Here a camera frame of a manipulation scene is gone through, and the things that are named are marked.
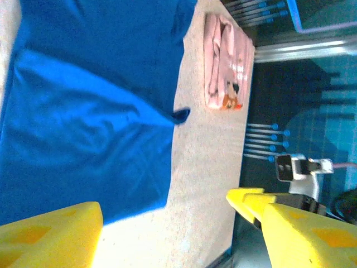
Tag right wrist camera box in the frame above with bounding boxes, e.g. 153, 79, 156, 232
274, 153, 335, 202

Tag aluminium upright post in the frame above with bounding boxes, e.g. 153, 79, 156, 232
253, 39, 357, 64

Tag pink folded printed t-shirt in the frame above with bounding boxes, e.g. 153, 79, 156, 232
203, 13, 254, 111

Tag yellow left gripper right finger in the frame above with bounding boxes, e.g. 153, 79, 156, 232
260, 203, 357, 268

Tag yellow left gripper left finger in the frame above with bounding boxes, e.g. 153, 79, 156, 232
0, 201, 103, 268

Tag blue t-shirt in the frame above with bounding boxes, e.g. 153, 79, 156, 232
0, 0, 199, 227

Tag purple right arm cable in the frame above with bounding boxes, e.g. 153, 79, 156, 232
333, 162, 357, 170

